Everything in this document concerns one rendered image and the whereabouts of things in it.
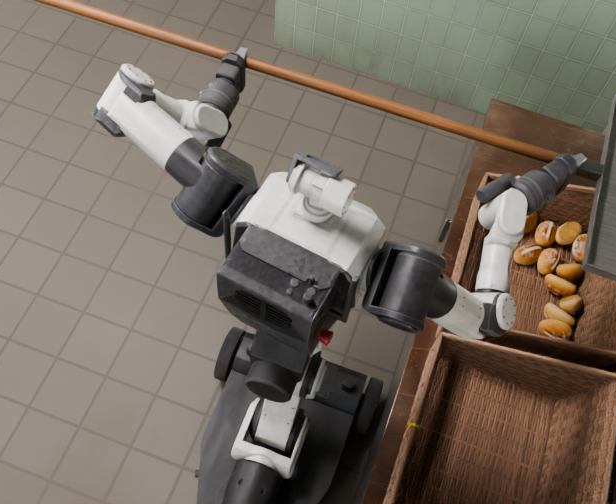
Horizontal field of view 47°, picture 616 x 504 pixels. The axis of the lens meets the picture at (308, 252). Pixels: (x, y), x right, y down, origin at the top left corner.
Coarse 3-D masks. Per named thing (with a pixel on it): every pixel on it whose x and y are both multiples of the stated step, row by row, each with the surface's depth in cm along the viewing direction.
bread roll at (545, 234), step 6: (546, 222) 232; (552, 222) 232; (540, 228) 231; (546, 228) 230; (552, 228) 230; (540, 234) 230; (546, 234) 229; (552, 234) 229; (540, 240) 230; (546, 240) 229; (552, 240) 230; (540, 246) 231; (546, 246) 231
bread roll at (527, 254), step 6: (522, 246) 227; (528, 246) 226; (534, 246) 226; (516, 252) 227; (522, 252) 225; (528, 252) 225; (534, 252) 225; (540, 252) 226; (516, 258) 227; (522, 258) 225; (528, 258) 225; (534, 258) 226; (522, 264) 227; (528, 264) 227
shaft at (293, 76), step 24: (48, 0) 188; (120, 24) 185; (144, 24) 185; (192, 48) 183; (216, 48) 182; (264, 72) 181; (288, 72) 180; (360, 96) 178; (432, 120) 175; (504, 144) 173; (528, 144) 173
